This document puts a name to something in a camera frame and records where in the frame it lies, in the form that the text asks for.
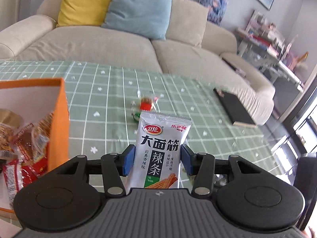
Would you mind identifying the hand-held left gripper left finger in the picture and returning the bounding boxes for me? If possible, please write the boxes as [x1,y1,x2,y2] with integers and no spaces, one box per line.
[63,144,136,197]

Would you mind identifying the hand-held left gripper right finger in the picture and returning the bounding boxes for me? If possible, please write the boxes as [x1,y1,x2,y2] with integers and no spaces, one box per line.
[180,144,253,197]

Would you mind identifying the white spicy strip packet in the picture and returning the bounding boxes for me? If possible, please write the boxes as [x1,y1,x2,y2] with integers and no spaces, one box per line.
[125,111,193,190]

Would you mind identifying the orange cardboard box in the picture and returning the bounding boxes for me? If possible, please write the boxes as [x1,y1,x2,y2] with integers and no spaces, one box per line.
[0,78,71,214]

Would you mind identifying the snack packets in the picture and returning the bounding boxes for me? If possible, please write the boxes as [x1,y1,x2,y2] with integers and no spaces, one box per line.
[0,108,54,177]

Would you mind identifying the red snack packet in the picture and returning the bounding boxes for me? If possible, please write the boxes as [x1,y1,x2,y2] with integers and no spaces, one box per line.
[0,154,50,209]

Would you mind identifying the small red wrapped snack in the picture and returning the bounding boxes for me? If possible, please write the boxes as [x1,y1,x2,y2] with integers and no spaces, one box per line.
[139,97,154,112]

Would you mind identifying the green checked tablecloth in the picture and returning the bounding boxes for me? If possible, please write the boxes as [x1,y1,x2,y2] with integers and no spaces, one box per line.
[0,59,296,200]

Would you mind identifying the black notebook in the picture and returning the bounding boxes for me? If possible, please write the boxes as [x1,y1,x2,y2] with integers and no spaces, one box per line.
[213,87,258,129]

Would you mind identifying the beige sofa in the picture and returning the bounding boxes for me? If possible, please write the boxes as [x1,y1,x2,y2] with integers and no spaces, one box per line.
[0,0,276,126]

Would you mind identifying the cluttered white shelf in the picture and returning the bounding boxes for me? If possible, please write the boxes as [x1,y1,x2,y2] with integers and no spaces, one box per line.
[235,9,310,93]

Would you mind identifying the light blue cushion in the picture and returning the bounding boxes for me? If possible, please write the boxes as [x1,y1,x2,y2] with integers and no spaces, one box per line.
[101,0,173,41]

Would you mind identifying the yellow cushion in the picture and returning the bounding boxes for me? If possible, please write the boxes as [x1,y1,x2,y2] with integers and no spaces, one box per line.
[56,0,118,28]

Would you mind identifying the blue wall poster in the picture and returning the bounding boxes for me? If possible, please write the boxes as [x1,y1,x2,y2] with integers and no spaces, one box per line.
[199,0,229,27]

